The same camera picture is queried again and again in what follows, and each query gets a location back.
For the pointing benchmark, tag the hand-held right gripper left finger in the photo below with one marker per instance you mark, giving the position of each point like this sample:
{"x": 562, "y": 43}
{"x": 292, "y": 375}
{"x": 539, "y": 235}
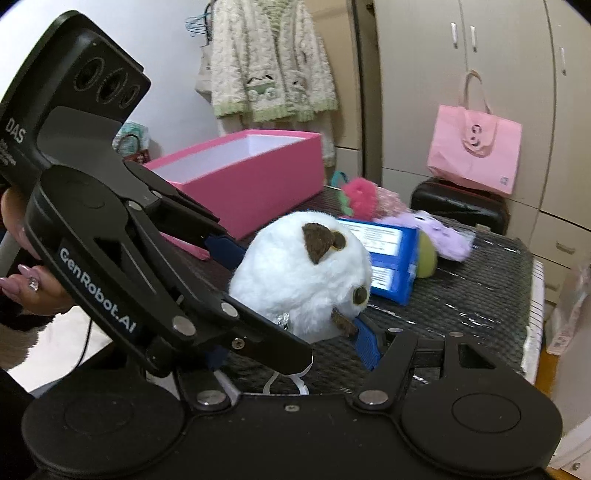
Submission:
{"x": 215, "y": 359}

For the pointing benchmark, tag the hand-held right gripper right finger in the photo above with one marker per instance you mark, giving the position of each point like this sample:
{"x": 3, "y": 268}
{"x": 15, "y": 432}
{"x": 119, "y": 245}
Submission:
{"x": 369, "y": 344}

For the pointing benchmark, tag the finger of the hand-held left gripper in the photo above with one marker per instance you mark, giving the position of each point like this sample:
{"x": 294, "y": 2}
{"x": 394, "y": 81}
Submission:
{"x": 258, "y": 337}
{"x": 226, "y": 249}

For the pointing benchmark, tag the white plush dog toy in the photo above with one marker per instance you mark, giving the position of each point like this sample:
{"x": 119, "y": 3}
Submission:
{"x": 286, "y": 272}

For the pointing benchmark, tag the blue and white packet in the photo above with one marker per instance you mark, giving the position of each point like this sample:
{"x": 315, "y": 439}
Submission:
{"x": 392, "y": 272}

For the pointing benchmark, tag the pink cardboard box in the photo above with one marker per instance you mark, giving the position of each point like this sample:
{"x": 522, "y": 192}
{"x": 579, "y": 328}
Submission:
{"x": 258, "y": 180}

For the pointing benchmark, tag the pale purple plush toy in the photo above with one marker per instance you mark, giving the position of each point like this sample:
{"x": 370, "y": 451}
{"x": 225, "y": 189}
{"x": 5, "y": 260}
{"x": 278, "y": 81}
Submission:
{"x": 443, "y": 237}

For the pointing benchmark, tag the pink fluffy pompom toy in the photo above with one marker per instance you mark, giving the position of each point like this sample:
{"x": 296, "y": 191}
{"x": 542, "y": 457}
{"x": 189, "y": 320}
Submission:
{"x": 362, "y": 196}

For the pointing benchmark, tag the person's left hand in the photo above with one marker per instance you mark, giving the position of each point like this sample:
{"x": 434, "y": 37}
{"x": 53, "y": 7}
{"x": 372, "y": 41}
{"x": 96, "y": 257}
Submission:
{"x": 41, "y": 300}

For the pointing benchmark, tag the crumpled printed plastic bag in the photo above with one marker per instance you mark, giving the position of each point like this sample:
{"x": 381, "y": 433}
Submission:
{"x": 131, "y": 134}

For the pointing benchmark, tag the checkered basket bag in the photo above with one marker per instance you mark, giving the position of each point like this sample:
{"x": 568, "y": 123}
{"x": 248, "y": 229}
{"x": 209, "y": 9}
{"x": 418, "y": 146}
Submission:
{"x": 136, "y": 156}

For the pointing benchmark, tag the yellow-green plush ball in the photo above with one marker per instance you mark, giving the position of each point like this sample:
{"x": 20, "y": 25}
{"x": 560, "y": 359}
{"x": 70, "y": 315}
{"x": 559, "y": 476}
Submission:
{"x": 427, "y": 258}

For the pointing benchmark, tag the beige hanging tote bag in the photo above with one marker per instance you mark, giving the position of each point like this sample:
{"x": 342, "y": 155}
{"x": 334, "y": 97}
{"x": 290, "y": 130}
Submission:
{"x": 203, "y": 74}

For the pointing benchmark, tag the white fuzzy pants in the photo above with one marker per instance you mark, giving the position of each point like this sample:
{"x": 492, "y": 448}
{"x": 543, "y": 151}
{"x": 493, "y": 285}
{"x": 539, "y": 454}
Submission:
{"x": 328, "y": 138}

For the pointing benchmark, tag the black suitcase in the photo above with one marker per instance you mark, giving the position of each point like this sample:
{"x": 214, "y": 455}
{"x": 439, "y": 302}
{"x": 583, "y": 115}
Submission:
{"x": 452, "y": 203}

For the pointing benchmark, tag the white fuzzy cardigan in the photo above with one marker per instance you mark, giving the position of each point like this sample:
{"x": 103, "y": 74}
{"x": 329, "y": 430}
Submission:
{"x": 268, "y": 55}

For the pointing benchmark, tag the clear plastic bag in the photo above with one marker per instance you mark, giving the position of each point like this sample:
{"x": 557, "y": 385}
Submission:
{"x": 572, "y": 314}

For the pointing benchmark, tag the pink tote bag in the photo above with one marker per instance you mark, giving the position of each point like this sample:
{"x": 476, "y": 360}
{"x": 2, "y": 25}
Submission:
{"x": 466, "y": 152}

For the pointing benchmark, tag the cream wardrobe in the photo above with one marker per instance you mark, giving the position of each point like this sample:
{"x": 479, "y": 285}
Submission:
{"x": 415, "y": 69}

